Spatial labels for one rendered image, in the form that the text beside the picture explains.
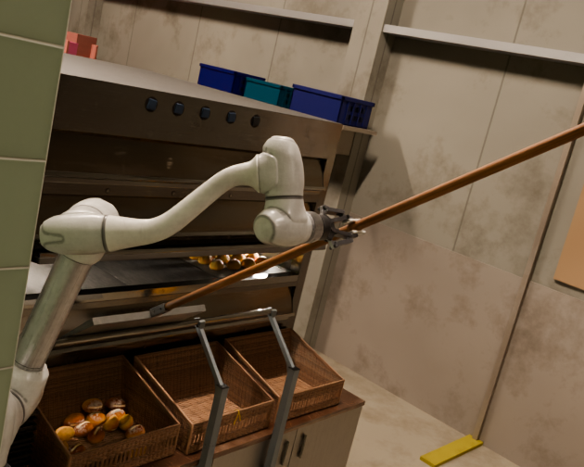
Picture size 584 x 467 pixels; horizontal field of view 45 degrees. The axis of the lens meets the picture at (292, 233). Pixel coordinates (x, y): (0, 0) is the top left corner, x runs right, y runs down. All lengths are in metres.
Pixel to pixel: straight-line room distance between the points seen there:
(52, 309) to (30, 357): 0.17
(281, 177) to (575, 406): 3.79
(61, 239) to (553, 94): 4.02
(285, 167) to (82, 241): 0.56
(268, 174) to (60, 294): 0.72
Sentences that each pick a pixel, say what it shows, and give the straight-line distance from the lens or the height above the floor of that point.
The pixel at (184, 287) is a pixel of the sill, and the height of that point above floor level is 1.17.
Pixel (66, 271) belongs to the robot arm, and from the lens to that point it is 2.10.
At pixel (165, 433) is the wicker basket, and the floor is 0.71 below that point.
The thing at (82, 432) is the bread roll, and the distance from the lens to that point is 3.27.
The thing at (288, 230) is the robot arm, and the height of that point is 1.91.
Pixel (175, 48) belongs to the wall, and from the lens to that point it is 8.06.
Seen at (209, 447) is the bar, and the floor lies 0.67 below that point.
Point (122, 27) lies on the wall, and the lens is 8.96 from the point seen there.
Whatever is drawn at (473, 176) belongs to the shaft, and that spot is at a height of 2.14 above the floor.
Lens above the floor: 2.28
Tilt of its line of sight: 12 degrees down
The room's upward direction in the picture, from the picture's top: 13 degrees clockwise
